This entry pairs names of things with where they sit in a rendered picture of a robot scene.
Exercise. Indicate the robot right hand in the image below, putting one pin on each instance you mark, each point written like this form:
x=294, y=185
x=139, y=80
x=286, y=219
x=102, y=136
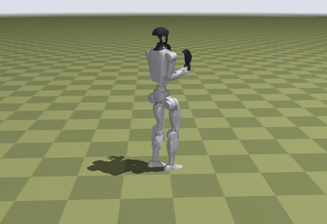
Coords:
x=187, y=58

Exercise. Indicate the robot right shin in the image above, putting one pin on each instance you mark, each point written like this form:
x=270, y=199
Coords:
x=172, y=146

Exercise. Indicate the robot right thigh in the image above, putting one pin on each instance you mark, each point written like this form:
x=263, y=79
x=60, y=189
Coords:
x=173, y=106

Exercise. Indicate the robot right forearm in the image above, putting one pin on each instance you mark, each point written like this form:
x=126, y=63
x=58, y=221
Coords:
x=179, y=73

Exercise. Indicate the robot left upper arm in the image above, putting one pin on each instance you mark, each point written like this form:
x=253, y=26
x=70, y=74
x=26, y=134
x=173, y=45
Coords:
x=147, y=54

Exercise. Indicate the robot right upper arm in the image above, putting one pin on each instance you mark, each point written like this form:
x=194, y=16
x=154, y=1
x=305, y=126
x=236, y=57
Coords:
x=171, y=57

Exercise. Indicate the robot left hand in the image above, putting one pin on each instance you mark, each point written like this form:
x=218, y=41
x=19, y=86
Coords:
x=168, y=46

